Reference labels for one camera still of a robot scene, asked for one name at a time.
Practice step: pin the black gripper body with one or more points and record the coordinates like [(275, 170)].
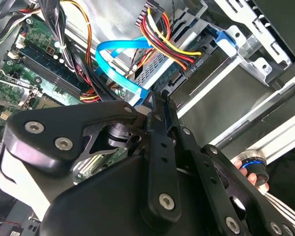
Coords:
[(100, 209)]

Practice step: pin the person's hand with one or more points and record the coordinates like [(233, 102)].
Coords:
[(252, 179)]

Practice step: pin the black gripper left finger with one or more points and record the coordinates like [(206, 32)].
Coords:
[(64, 120)]

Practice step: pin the hard disk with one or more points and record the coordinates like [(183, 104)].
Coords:
[(225, 43)]

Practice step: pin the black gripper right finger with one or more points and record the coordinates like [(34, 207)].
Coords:
[(211, 172)]

